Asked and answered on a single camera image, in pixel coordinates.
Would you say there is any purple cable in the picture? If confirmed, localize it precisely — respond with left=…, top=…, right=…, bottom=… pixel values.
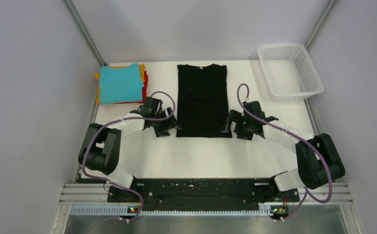
left=237, top=83, right=334, bottom=223
left=81, top=91, right=177, bottom=223

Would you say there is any black t-shirt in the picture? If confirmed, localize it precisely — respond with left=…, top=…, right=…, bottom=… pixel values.
left=176, top=64, right=232, bottom=138

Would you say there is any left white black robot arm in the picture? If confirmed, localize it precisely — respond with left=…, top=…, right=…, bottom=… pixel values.
left=78, top=97, right=181, bottom=201

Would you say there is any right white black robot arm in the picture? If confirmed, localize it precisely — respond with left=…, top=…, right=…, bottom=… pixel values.
left=221, top=101, right=346, bottom=201

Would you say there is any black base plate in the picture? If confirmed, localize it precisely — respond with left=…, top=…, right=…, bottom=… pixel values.
left=107, top=178, right=300, bottom=212

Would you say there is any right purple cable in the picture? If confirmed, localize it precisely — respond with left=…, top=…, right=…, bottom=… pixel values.
left=237, top=83, right=334, bottom=223

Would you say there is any white plastic basket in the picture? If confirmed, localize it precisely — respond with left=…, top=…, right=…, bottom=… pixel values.
left=257, top=43, right=325, bottom=101

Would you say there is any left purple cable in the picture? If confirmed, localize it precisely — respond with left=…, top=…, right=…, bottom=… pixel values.
left=81, top=91, right=177, bottom=223

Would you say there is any folded yellow t-shirt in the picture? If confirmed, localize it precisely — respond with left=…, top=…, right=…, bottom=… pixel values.
left=94, top=64, right=147, bottom=106

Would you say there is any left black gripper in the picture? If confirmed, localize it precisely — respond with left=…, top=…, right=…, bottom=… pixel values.
left=152, top=107, right=181, bottom=137

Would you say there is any white slotted cable duct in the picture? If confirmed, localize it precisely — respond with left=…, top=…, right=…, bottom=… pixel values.
left=70, top=205, right=286, bottom=216

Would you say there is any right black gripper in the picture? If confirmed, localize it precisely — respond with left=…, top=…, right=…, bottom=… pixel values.
left=221, top=109, right=254, bottom=140

